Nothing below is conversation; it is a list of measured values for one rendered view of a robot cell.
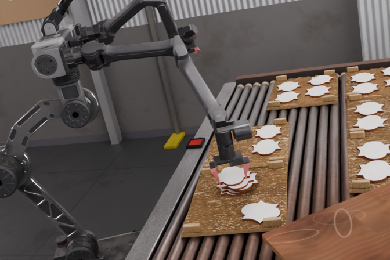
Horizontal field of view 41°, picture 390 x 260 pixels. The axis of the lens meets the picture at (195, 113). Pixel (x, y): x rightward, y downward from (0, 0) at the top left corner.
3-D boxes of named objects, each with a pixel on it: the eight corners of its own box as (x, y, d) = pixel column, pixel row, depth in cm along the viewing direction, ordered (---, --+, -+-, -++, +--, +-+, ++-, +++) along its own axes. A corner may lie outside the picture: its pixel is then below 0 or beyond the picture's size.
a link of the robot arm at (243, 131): (215, 126, 191) (212, 111, 185) (245, 119, 191) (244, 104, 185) (221, 151, 183) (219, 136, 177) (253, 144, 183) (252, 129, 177)
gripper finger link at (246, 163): (253, 181, 184) (249, 157, 181) (234, 186, 184) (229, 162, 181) (249, 173, 191) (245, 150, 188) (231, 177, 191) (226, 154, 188)
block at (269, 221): (263, 227, 166) (262, 220, 165) (264, 224, 168) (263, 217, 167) (282, 226, 165) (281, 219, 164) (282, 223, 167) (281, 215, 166)
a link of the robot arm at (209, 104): (175, 67, 216) (170, 47, 208) (188, 61, 217) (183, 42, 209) (217, 138, 188) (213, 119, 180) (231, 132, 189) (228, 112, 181)
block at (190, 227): (183, 233, 173) (181, 226, 172) (184, 230, 174) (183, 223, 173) (201, 232, 171) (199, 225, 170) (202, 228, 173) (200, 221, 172)
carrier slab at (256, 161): (202, 175, 212) (201, 172, 211) (216, 133, 249) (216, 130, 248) (288, 167, 203) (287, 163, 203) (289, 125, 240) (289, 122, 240)
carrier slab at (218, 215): (181, 238, 173) (180, 234, 173) (201, 177, 211) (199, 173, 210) (286, 230, 165) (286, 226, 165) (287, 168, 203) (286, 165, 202)
